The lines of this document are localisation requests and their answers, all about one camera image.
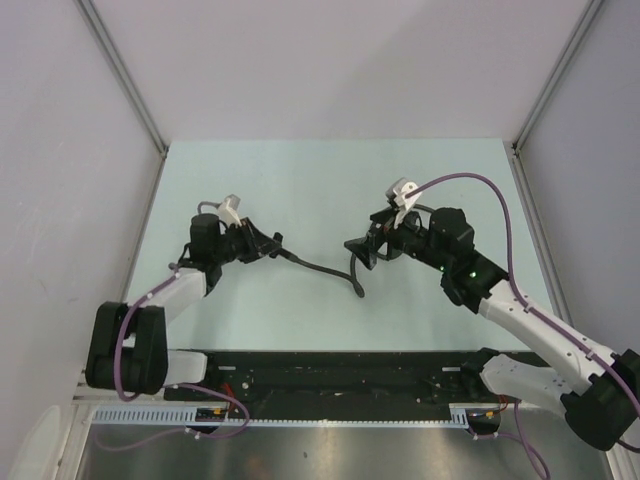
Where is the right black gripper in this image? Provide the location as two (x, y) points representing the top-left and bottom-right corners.
(345, 205), (451, 272)

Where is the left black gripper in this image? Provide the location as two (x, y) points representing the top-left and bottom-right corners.
(212, 217), (280, 264)

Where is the black T-shaped connector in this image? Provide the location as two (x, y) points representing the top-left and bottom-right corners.
(269, 232), (297, 262)

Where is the dark corrugated flexible hose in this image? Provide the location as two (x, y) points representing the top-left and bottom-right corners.
(284, 203), (436, 300)

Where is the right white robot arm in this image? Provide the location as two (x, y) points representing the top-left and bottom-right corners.
(344, 207), (639, 451)

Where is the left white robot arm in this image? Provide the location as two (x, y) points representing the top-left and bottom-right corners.
(85, 213), (283, 402)

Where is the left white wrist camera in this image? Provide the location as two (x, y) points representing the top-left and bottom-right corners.
(217, 194), (242, 227)

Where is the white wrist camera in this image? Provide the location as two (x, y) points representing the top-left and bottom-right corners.
(385, 178), (421, 229)
(217, 194), (242, 227)

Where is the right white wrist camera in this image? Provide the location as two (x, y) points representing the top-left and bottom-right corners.
(385, 178), (421, 229)

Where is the right aluminium corner post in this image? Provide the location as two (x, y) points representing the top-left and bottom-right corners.
(509, 0), (606, 151)

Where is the aluminium corner post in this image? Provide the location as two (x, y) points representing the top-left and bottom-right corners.
(74, 0), (169, 154)
(509, 0), (606, 151)

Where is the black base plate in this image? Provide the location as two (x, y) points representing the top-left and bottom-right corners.
(163, 351), (513, 415)

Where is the white slotted cable duct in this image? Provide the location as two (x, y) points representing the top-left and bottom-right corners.
(92, 403), (500, 428)

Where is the left aluminium corner post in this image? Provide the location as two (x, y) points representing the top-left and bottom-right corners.
(74, 0), (169, 154)

